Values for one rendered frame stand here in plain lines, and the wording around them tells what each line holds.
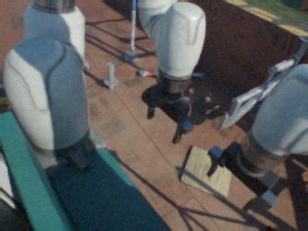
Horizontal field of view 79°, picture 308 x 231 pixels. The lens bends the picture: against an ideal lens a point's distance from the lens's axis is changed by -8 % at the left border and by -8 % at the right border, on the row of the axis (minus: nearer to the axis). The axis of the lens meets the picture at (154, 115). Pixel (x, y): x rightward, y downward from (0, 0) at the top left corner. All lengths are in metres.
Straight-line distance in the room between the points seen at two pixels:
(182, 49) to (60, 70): 0.25
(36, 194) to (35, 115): 0.18
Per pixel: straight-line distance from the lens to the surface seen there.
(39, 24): 0.55
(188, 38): 0.45
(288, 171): 1.77
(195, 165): 1.41
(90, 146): 0.55
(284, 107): 0.35
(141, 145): 1.45
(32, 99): 0.41
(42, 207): 0.28
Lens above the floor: 1.18
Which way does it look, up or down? 45 degrees down
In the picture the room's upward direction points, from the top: 9 degrees clockwise
